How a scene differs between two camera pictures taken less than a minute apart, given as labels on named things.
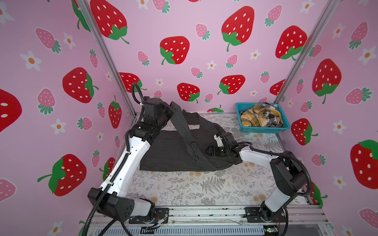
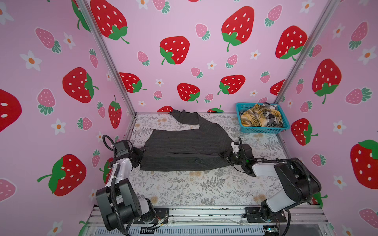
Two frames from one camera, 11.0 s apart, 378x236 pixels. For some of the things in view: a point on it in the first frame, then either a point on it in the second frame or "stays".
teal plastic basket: x=242 y=107 stays
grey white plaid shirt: x=273 y=120 stays
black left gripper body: x=165 y=114 → x=136 y=155
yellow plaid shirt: x=256 y=116 stays
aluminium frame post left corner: x=87 y=13 stays
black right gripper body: x=218 y=151 → x=235 y=159
